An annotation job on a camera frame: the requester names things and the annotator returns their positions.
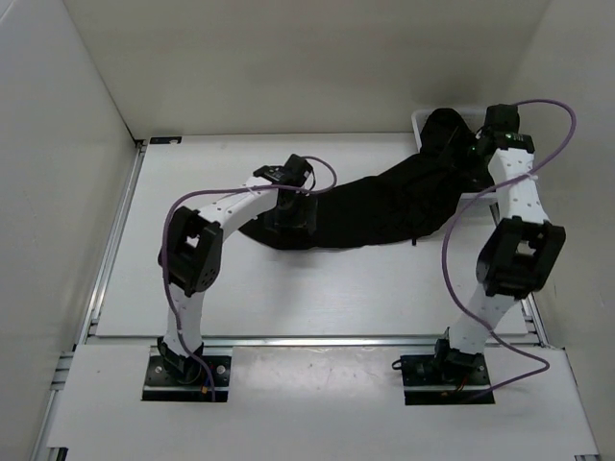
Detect black corner label plate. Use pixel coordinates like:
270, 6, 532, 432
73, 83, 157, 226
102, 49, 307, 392
149, 136, 183, 145

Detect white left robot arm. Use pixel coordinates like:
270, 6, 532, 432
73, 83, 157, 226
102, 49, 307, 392
158, 158, 316, 387

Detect aluminium left frame rail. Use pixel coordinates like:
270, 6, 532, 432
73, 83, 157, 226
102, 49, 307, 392
72, 140, 148, 351

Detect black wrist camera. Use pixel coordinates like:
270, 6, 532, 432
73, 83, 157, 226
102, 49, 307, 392
482, 104, 520, 133
282, 154, 313, 187

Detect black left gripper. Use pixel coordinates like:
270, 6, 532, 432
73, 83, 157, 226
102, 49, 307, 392
264, 190, 317, 235

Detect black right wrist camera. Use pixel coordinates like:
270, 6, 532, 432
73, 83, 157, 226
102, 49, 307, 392
482, 104, 520, 133

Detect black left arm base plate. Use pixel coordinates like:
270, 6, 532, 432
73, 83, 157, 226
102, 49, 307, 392
141, 354, 232, 403

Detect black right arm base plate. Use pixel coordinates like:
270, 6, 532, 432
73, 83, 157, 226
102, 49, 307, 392
391, 354, 495, 406

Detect white perforated plastic basket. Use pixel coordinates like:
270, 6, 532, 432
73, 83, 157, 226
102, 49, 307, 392
411, 107, 493, 200

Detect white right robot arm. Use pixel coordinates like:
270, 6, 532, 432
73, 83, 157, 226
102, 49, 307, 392
431, 126, 566, 384

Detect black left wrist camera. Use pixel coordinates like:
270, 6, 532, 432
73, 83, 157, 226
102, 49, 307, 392
282, 154, 313, 187

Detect black trousers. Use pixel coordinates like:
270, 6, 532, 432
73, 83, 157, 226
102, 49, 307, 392
237, 108, 496, 253

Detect aluminium front frame rail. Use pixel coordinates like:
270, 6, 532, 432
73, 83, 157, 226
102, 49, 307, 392
71, 335, 552, 350

